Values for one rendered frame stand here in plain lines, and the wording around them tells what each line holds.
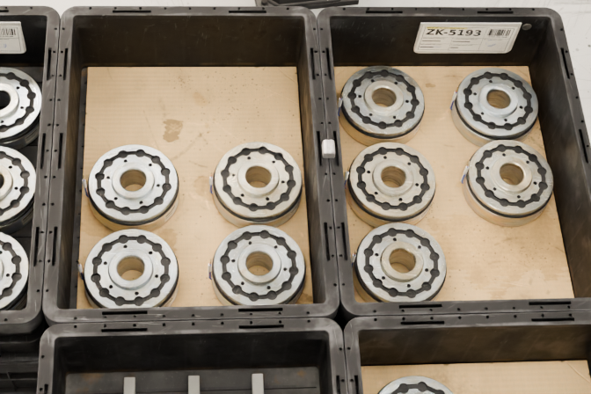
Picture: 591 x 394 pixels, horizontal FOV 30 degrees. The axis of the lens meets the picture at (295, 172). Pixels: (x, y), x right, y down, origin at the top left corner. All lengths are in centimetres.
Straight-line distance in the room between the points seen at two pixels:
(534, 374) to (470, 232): 18
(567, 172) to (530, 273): 12
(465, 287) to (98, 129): 47
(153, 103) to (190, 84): 5
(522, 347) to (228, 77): 49
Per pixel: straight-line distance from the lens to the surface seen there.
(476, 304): 116
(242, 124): 135
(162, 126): 134
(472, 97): 137
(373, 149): 130
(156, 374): 120
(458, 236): 130
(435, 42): 139
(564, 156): 133
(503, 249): 131
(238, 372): 120
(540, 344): 122
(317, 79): 127
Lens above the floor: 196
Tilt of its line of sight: 59 degrees down
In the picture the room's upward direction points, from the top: 8 degrees clockwise
